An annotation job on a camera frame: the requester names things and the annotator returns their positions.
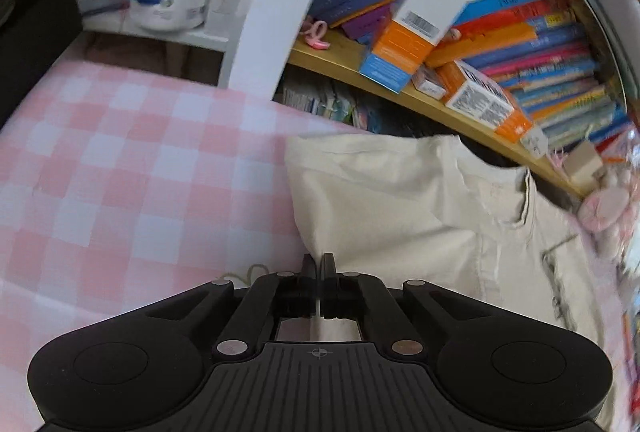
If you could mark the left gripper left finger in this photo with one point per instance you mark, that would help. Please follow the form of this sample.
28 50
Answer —
271 299

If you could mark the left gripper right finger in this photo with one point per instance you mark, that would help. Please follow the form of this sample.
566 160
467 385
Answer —
364 299

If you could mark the cream t-shirt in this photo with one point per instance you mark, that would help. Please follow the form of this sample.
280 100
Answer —
494 277

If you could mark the pink checkered tablecloth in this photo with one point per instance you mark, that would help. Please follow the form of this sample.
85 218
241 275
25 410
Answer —
120 187

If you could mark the lying white orange toothpaste box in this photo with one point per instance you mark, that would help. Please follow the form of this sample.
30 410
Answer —
478 97

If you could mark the white charger block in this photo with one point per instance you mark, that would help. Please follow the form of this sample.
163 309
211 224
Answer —
535 142

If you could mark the cream square pen holder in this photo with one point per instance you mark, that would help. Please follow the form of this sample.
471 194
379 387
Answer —
582 163

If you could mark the pink white plush toy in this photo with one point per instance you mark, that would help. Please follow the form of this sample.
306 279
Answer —
611 212

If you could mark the row of colourful books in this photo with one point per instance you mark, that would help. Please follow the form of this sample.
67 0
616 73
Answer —
542 52

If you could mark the wooden bookshelf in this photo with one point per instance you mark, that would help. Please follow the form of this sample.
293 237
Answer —
262 41

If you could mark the tall white orange toothpaste box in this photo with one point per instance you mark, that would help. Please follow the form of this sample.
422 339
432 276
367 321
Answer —
407 36

